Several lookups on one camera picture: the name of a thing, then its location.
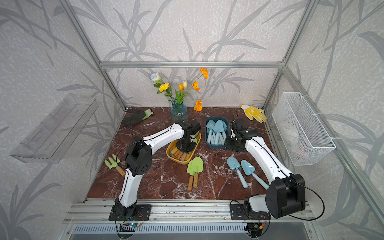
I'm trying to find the aluminium frame rail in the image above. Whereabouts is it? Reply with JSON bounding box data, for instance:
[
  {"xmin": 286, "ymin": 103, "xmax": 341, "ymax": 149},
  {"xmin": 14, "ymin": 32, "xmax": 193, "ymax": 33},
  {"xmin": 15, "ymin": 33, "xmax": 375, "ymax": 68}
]
[{"xmin": 62, "ymin": 199, "xmax": 316, "ymax": 224}]

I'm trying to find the green rake wooden handle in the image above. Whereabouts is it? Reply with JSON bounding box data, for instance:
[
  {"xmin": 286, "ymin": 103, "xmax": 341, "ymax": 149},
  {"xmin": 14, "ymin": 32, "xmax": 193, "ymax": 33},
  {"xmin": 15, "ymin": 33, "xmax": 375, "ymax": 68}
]
[{"xmin": 104, "ymin": 154, "xmax": 126, "ymax": 177}]

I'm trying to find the black green work glove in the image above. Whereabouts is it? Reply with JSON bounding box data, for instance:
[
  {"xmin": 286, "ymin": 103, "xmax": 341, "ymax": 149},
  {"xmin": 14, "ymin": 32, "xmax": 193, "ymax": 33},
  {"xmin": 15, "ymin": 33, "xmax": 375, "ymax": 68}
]
[{"xmin": 121, "ymin": 108, "xmax": 154, "ymax": 128}]

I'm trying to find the clear plastic wall shelf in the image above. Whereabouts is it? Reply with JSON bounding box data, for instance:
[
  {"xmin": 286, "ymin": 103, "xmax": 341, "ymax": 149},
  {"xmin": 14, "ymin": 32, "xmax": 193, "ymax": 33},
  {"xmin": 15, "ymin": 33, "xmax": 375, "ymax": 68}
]
[{"xmin": 10, "ymin": 94, "xmax": 99, "ymax": 164}]

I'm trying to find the blue plastic shovel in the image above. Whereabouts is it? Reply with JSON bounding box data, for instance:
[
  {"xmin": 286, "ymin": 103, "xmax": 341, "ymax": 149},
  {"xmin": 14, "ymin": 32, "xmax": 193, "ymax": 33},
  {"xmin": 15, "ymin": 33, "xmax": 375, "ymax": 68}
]
[
  {"xmin": 241, "ymin": 160, "xmax": 270, "ymax": 190},
  {"xmin": 227, "ymin": 157, "xmax": 249, "ymax": 189},
  {"xmin": 213, "ymin": 120, "xmax": 227, "ymax": 145}
]

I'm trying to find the yellow storage box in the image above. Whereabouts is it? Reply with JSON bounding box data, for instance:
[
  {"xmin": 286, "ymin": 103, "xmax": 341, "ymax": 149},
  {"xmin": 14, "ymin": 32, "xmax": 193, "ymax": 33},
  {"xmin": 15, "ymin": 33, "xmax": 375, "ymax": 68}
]
[{"xmin": 166, "ymin": 132, "xmax": 202, "ymax": 165}]

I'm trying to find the yellow dotted work glove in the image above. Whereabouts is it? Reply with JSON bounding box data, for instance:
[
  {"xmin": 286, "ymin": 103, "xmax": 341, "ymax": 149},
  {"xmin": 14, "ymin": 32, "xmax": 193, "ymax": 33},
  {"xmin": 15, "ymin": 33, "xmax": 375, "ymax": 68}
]
[{"xmin": 240, "ymin": 105, "xmax": 267, "ymax": 123}]

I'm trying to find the dark teal storage box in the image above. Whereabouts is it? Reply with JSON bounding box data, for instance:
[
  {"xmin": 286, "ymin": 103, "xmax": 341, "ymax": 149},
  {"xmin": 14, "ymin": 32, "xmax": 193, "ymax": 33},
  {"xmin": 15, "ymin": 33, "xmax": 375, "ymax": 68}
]
[{"xmin": 205, "ymin": 117, "xmax": 230, "ymax": 149}]

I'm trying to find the light green shovel wooden handle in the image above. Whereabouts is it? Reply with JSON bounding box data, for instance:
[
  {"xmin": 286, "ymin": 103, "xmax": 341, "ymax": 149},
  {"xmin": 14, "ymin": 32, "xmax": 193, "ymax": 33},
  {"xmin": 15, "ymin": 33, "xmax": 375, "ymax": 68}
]
[{"xmin": 187, "ymin": 162, "xmax": 195, "ymax": 193}]

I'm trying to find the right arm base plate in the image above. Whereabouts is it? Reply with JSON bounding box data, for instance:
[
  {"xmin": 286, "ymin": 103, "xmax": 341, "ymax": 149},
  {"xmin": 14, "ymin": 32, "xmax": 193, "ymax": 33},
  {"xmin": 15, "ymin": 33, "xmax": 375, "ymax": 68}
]
[{"xmin": 229, "ymin": 200, "xmax": 271, "ymax": 221}]

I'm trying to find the glass flower vase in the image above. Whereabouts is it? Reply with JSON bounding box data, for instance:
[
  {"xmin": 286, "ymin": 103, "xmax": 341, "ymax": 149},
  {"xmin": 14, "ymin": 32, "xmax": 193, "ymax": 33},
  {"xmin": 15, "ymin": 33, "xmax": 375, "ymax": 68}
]
[{"xmin": 171, "ymin": 103, "xmax": 188, "ymax": 123}]

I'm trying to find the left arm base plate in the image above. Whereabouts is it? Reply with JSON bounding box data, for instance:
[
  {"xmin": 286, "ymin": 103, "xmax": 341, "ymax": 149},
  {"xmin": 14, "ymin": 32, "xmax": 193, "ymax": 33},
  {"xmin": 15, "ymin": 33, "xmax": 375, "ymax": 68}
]
[{"xmin": 108, "ymin": 205, "xmax": 152, "ymax": 222}]

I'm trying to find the green pointed shovel yellow handle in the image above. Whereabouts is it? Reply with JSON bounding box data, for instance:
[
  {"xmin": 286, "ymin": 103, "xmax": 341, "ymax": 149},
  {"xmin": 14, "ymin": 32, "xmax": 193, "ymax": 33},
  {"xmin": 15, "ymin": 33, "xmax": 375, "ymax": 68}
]
[{"xmin": 169, "ymin": 147, "xmax": 180, "ymax": 158}]

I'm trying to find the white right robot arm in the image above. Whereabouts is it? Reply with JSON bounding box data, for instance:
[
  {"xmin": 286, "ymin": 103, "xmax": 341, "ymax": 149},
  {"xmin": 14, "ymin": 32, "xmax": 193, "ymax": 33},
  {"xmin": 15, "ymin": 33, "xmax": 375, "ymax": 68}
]
[{"xmin": 225, "ymin": 119, "xmax": 306, "ymax": 219}]

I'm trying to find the artificial flower bouquet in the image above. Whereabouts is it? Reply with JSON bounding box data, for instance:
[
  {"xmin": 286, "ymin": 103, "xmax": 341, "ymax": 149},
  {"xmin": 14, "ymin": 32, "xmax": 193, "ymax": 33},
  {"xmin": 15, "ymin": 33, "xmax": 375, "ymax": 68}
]
[{"xmin": 150, "ymin": 68, "xmax": 209, "ymax": 111}]

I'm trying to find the blue shovel pair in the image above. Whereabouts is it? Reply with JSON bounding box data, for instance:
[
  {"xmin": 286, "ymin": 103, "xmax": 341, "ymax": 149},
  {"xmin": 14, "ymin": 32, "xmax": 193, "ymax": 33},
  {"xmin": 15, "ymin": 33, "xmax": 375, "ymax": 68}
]
[{"xmin": 206, "ymin": 120, "xmax": 216, "ymax": 144}]

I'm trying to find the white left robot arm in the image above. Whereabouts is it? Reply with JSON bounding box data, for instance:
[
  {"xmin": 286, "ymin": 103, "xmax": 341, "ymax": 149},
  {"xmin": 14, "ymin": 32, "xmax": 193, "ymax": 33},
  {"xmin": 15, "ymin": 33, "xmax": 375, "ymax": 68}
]
[{"xmin": 116, "ymin": 120, "xmax": 201, "ymax": 208}]

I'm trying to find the white wire mesh basket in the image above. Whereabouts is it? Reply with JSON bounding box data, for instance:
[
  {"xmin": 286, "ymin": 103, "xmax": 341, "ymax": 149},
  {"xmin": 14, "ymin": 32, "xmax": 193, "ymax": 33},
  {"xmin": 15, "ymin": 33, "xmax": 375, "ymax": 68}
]
[{"xmin": 272, "ymin": 92, "xmax": 336, "ymax": 166}]

